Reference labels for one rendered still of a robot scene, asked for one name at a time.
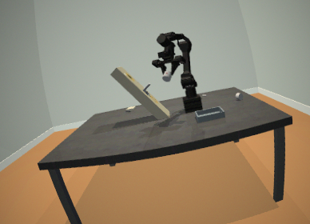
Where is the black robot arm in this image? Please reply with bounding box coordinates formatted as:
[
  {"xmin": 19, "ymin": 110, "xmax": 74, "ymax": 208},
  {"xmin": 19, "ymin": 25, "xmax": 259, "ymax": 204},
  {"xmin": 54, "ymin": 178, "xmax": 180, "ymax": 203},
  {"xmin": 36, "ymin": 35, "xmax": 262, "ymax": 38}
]
[{"xmin": 157, "ymin": 32, "xmax": 198, "ymax": 98}]

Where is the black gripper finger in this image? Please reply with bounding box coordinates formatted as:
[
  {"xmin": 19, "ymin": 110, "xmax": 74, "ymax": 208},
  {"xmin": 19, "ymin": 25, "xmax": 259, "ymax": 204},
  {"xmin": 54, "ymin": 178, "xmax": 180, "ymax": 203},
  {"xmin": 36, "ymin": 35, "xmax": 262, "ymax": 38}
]
[
  {"xmin": 170, "ymin": 61, "xmax": 180, "ymax": 75},
  {"xmin": 158, "ymin": 62, "xmax": 167, "ymax": 75}
]

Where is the small white cylinder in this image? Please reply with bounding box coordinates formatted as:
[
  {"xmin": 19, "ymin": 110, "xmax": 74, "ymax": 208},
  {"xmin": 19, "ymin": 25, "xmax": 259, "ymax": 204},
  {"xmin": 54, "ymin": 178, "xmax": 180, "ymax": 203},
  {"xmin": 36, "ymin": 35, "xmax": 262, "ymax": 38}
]
[{"xmin": 236, "ymin": 94, "xmax": 243, "ymax": 100}]

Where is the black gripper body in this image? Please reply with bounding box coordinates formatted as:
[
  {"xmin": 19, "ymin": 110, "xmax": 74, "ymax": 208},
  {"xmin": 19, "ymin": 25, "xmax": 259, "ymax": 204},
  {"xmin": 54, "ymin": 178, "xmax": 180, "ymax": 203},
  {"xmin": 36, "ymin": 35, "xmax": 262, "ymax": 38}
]
[{"xmin": 152, "ymin": 49, "xmax": 185, "ymax": 68}]

